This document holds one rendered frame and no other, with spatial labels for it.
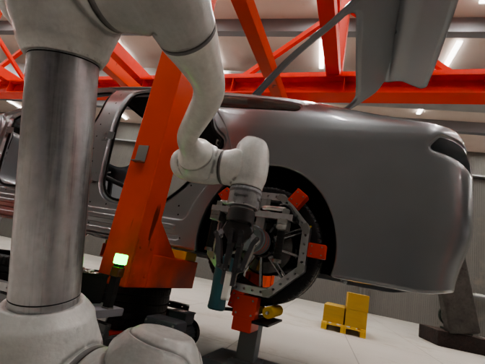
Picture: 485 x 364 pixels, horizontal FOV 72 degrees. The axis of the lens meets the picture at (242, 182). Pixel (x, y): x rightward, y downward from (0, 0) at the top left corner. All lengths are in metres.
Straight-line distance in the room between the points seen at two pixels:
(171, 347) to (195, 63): 0.43
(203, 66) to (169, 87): 1.24
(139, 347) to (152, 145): 1.30
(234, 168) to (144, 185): 0.81
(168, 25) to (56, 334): 0.46
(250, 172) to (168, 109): 0.94
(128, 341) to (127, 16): 0.45
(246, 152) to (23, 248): 0.57
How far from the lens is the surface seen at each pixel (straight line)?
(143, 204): 1.62
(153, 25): 0.54
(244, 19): 2.99
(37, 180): 0.55
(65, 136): 0.55
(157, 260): 1.78
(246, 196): 0.88
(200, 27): 0.54
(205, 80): 0.62
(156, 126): 1.74
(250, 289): 1.80
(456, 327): 7.98
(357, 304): 6.17
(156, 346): 0.51
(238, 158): 0.91
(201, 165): 0.92
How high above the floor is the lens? 0.69
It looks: 14 degrees up
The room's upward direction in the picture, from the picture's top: 11 degrees clockwise
